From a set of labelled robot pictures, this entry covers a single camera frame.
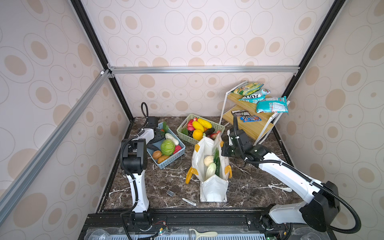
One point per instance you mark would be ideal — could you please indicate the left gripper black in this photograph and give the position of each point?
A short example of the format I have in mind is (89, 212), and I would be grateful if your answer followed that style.
(157, 139)

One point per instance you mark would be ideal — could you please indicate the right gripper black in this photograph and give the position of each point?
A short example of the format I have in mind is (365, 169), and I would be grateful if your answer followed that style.
(224, 148)

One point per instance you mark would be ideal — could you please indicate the blue plastic vegetable basket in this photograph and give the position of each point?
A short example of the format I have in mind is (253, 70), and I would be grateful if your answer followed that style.
(157, 146)

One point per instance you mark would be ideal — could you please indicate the green cucumber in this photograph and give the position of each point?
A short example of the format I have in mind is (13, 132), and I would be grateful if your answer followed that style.
(218, 166)

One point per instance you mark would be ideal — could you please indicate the white grocery bag yellow handles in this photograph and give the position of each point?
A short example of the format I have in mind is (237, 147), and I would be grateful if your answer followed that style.
(215, 188)

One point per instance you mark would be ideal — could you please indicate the white radish with leaves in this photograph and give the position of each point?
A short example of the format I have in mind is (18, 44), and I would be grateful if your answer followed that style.
(210, 171)

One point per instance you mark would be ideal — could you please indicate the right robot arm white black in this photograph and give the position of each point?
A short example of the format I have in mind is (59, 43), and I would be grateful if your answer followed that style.
(320, 201)

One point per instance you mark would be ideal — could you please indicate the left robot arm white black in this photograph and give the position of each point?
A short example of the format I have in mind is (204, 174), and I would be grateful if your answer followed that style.
(133, 159)

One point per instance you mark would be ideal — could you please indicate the teal snack bag front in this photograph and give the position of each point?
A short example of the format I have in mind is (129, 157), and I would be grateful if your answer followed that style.
(273, 105)

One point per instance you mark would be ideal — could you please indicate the green yellow snack bag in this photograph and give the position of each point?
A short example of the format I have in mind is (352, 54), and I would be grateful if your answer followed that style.
(248, 88)

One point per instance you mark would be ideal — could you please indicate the green cabbage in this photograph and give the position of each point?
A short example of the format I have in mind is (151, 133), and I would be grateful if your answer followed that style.
(167, 147)

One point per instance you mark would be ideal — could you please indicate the brown potato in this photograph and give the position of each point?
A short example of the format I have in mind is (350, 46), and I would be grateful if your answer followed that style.
(156, 155)

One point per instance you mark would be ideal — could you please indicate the dark chocolate bar packet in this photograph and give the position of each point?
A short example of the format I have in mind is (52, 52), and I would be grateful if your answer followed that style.
(240, 113)

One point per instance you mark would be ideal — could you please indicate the dark eggplant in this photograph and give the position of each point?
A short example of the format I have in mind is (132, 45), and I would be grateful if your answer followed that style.
(208, 132)

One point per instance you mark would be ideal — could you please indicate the red chili pepper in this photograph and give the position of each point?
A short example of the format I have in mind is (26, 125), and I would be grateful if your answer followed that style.
(177, 149)

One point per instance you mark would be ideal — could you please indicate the pink dragon fruit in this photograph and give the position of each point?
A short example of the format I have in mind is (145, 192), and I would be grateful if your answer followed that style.
(190, 126)

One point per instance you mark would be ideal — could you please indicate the green plastic fruit basket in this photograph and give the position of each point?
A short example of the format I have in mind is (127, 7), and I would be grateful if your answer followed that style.
(187, 136)

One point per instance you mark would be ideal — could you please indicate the yellow mango back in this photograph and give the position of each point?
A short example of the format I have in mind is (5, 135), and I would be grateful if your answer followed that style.
(205, 123)

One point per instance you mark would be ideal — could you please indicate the yellow mango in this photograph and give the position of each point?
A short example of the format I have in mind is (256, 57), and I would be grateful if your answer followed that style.
(198, 126)
(205, 123)

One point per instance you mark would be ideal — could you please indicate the wrinkled yellow orange fruit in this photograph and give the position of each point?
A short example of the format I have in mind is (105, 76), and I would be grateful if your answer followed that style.
(198, 134)

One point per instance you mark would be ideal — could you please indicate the yellow mango front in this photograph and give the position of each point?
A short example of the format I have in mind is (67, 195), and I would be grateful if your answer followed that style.
(198, 126)

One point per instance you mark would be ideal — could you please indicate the silver aluminium side bar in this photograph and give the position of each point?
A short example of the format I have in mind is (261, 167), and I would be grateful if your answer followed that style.
(21, 184)

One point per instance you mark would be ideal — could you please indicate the metal fork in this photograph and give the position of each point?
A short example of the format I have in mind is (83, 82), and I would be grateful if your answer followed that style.
(170, 193)

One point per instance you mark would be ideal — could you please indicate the cream plastic spatula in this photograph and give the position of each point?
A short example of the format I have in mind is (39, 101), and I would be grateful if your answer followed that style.
(199, 235)

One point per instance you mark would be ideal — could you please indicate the wooden shelf white frame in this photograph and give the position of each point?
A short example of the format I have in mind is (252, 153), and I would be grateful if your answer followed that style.
(257, 130)

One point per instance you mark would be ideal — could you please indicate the silver aluminium frame bar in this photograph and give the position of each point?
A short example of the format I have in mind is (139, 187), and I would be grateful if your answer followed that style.
(199, 70)

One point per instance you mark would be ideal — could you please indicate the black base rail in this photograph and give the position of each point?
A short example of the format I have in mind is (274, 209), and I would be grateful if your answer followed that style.
(232, 221)

